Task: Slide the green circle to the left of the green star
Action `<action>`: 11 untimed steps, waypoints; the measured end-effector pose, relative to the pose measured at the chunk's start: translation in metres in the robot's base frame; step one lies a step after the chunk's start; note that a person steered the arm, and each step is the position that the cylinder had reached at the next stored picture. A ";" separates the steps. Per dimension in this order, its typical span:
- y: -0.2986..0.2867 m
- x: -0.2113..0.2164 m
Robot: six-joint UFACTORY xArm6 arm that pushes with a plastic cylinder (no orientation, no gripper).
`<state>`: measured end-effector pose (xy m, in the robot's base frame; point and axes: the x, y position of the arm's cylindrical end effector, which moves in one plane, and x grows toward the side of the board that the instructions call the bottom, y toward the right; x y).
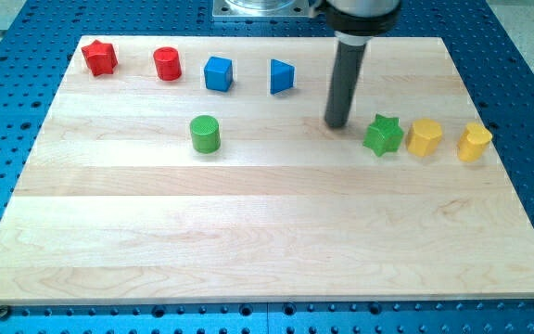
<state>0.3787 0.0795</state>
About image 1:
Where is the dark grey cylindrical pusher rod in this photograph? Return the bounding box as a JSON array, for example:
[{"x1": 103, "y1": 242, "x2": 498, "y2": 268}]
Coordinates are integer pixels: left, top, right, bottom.
[{"x1": 324, "y1": 42, "x2": 365, "y2": 128}]

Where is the robot arm silver black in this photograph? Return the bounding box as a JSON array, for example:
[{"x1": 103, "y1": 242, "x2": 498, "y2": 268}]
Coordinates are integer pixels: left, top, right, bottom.
[{"x1": 310, "y1": 0, "x2": 402, "y2": 128}]

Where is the green star block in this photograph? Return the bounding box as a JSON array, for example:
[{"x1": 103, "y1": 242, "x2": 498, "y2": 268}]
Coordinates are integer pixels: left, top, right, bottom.
[{"x1": 362, "y1": 114, "x2": 404, "y2": 157}]

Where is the red star block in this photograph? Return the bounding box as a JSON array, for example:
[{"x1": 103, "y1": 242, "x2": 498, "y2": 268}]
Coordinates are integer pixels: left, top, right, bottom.
[{"x1": 81, "y1": 40, "x2": 118, "y2": 76}]

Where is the blue triangle block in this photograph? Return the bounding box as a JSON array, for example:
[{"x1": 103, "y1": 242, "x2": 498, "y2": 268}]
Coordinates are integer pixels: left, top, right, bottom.
[{"x1": 270, "y1": 59, "x2": 295, "y2": 95}]

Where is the yellow hexagon block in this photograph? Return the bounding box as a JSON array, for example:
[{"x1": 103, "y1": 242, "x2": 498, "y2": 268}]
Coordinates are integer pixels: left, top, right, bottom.
[{"x1": 406, "y1": 118, "x2": 443, "y2": 157}]

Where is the blue cube block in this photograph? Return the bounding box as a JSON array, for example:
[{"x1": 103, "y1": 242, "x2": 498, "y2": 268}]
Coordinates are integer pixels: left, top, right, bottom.
[{"x1": 204, "y1": 57, "x2": 233, "y2": 92}]

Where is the yellow heart block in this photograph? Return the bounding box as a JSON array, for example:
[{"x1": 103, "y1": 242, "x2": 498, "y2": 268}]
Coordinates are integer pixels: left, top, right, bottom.
[{"x1": 457, "y1": 122, "x2": 493, "y2": 162}]

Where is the green cylinder block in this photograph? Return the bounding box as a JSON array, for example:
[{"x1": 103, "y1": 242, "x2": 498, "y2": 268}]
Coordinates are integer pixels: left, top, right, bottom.
[{"x1": 189, "y1": 115, "x2": 221, "y2": 154}]

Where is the red cylinder block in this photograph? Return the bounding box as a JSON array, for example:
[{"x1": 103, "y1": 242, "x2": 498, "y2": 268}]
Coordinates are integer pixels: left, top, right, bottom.
[{"x1": 153, "y1": 46, "x2": 182, "y2": 81}]

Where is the blue perforated table plate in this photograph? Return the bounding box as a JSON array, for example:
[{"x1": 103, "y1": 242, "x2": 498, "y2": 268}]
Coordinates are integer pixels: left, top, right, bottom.
[{"x1": 0, "y1": 1, "x2": 534, "y2": 333}]

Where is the wooden board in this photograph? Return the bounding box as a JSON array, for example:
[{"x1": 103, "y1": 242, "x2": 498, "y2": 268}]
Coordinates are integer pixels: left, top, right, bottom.
[{"x1": 0, "y1": 36, "x2": 534, "y2": 305}]

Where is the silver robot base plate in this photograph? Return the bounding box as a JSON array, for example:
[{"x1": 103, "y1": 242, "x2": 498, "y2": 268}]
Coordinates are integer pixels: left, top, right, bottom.
[{"x1": 211, "y1": 0, "x2": 310, "y2": 19}]

